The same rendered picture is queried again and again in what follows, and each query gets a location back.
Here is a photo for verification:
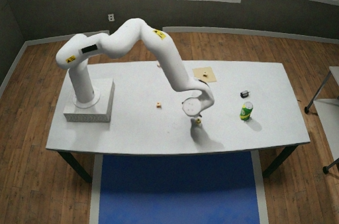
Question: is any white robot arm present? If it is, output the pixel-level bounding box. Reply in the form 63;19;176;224
56;19;215;116

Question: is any tan square mat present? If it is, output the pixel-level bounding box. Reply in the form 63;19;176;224
192;66;217;83

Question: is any green and yellow drink can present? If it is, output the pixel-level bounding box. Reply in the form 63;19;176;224
240;101;253;121

